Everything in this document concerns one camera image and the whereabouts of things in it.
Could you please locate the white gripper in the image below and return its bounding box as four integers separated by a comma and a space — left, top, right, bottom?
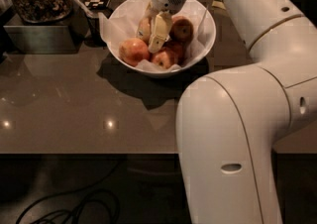
144, 0, 186, 54

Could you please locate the red apple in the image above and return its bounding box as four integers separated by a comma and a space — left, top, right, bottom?
119, 38, 151, 66
151, 47, 178, 69
136, 17, 151, 44
169, 16, 193, 43

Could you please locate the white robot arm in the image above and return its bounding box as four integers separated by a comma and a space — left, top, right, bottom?
152, 0, 317, 224

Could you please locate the white paper liner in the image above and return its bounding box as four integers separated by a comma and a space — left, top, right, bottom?
98, 0, 212, 73

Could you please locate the yellow green sponge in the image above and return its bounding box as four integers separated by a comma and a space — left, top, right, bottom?
212, 0, 226, 10

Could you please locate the dark cup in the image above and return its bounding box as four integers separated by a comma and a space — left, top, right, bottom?
86, 7, 113, 46

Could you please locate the black floor cable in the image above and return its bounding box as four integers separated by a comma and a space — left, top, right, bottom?
15, 160, 124, 224

